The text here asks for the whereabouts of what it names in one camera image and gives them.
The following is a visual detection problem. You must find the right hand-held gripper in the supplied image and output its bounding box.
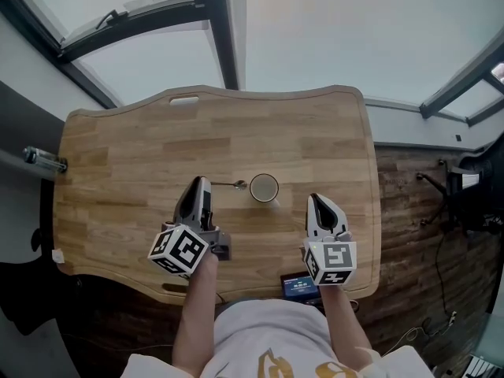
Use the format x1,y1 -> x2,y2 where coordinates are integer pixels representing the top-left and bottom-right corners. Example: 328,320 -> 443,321
302,193 -> 358,287

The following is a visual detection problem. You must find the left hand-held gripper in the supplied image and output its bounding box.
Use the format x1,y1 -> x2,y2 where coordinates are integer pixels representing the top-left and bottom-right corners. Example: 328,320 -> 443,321
147,175 -> 233,280

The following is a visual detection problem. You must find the small metal spoon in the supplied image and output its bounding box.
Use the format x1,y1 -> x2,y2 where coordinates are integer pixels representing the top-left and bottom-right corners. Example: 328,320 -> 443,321
210,178 -> 248,191

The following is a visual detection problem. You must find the white cup with dark rim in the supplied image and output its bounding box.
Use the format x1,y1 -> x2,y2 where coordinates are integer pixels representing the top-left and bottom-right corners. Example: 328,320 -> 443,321
249,172 -> 281,208

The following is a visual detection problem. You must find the person's left forearm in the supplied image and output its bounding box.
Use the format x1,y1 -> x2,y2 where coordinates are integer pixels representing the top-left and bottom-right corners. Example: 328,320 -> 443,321
171,253 -> 220,369

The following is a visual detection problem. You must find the person's right forearm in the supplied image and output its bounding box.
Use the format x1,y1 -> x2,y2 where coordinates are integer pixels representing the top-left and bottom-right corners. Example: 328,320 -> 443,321
321,283 -> 375,358

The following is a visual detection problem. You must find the small black screen device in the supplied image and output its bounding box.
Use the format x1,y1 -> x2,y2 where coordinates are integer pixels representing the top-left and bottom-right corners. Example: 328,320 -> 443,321
280,272 -> 321,305

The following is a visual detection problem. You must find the white shirt with gold print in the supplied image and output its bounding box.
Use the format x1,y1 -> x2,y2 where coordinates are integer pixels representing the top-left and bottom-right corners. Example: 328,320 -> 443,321
120,297 -> 434,378

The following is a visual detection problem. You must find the black office chair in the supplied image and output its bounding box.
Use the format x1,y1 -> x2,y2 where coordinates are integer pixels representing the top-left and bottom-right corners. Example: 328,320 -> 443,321
416,130 -> 504,238

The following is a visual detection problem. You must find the black bulky item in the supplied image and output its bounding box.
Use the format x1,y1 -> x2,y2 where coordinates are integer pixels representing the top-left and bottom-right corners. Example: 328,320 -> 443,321
0,261 -> 82,336

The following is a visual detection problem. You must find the black cable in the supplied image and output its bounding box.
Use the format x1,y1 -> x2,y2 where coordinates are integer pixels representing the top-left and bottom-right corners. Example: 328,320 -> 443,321
434,226 -> 460,322

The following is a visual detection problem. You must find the white cable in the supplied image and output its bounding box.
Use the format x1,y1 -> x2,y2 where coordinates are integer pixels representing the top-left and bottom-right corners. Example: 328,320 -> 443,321
391,309 -> 460,348

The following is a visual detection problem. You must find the black window frame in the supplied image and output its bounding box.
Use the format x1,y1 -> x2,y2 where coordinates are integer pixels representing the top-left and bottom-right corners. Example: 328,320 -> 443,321
0,0 -> 504,128

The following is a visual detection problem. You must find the black window handle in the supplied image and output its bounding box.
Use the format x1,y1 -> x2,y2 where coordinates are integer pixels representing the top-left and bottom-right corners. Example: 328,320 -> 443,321
96,9 -> 119,31

